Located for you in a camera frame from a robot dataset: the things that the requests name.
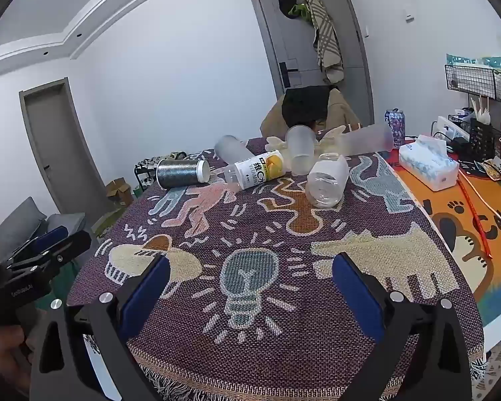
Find black garment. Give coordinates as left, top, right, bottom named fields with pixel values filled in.
left=281, top=86, right=332, bottom=128

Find orange cat print mat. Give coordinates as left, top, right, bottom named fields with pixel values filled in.
left=380, top=150, right=501, bottom=326

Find silver glitter canister white lid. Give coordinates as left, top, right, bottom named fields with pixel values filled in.
left=156, top=158, right=211, bottom=189

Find cardboard boxes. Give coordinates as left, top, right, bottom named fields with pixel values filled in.
left=105, top=177, right=134, bottom=207

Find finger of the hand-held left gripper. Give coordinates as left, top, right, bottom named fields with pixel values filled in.
left=2, top=231, right=93, bottom=277
left=8, top=226, right=69, bottom=262

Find white cable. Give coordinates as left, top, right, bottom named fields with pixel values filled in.
left=459, top=175, right=501, bottom=235

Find black wire wall rack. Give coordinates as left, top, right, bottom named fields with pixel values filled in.
left=445, top=63, right=501, bottom=103

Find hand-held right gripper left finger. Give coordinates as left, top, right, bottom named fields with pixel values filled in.
left=28, top=254, right=172, bottom=401

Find person in tan jacket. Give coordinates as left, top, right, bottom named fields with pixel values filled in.
left=260, top=88, right=362, bottom=139

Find grey sofa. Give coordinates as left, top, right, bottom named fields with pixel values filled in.
left=0, top=196, right=86, bottom=268

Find white label drink bottle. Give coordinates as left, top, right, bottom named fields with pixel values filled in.
left=223, top=151, right=287, bottom=190

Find person's left hand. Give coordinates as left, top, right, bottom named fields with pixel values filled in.
left=0, top=325, right=32, bottom=395

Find plaid scarf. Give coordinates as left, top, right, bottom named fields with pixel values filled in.
left=303, top=0, right=344, bottom=86

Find cream rubber glove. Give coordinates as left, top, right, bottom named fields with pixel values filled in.
left=315, top=124, right=362, bottom=154
left=264, top=135, right=293, bottom=161

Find clear plastic cup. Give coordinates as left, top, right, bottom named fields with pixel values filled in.
left=306, top=153, right=350, bottom=209

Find black mesh basket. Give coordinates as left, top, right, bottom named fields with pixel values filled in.
left=470, top=117, right=501, bottom=163

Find grey door with lock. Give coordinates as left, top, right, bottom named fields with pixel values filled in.
left=245, top=0, right=375, bottom=124

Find tall frosted plastic cup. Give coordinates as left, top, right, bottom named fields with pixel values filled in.
left=340, top=122, right=395, bottom=156

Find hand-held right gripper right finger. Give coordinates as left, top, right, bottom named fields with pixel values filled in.
left=331, top=252, right=473, bottom=401

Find white blue tissue pack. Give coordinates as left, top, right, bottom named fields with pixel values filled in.
left=398, top=134, right=460, bottom=191

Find green hanging cloth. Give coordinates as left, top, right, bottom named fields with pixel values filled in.
left=290, top=3, right=314, bottom=23

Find plain grey door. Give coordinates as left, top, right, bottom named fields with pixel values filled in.
left=19, top=77, right=118, bottom=214

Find short frosted plastic cup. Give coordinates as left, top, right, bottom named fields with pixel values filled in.
left=214, top=135, right=252, bottom=164

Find black hat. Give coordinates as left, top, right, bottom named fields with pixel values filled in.
left=278, top=0, right=303, bottom=19

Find teal packets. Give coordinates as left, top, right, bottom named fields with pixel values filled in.
left=446, top=53, right=501, bottom=72

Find red stick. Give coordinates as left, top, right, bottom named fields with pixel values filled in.
left=457, top=171, right=491, bottom=258

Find white power strip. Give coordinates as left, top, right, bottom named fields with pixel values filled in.
left=432, top=116, right=470, bottom=140

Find white plastic cutlery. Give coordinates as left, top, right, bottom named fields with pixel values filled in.
left=470, top=96, right=493, bottom=125

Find purple drink can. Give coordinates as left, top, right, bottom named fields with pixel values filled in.
left=384, top=109, right=407, bottom=148

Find purple printed woven blanket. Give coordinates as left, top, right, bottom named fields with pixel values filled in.
left=67, top=136, right=485, bottom=401

